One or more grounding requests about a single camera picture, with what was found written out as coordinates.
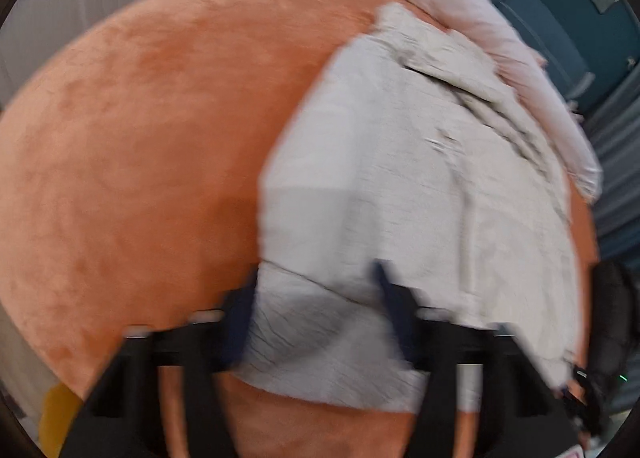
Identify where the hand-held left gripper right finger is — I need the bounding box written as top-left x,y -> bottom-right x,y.
372,260 -> 581,458

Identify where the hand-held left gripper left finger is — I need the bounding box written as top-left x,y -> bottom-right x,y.
59,265 -> 262,458

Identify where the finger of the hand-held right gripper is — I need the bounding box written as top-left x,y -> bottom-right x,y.
557,363 -> 613,439

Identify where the cream white large garment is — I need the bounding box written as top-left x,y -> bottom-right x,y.
232,2 -> 586,414

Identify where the grey curtain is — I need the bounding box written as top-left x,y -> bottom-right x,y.
582,88 -> 640,261

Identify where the orange plush bed sheet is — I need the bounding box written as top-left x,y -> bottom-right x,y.
0,0 -> 603,458

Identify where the teal blue padded headboard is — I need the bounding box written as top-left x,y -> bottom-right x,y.
450,0 -> 640,106

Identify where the pale pink quilt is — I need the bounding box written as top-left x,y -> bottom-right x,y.
312,0 -> 603,203

